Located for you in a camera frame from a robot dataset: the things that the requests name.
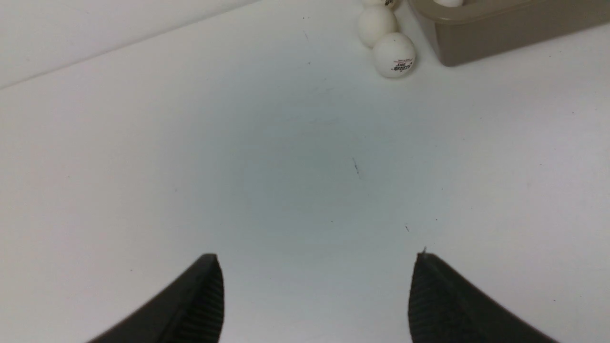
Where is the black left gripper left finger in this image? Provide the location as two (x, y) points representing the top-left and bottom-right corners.
(91, 253), (225, 343)

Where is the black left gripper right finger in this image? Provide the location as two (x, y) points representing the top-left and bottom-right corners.
(408, 252), (553, 343)

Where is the white ping-pong ball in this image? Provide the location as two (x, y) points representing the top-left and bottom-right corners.
(362, 0), (398, 9)
(372, 32), (417, 78)
(434, 0), (464, 7)
(357, 4), (399, 49)

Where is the tan plastic storage bin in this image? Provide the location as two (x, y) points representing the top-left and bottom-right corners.
(408, 0), (610, 67)

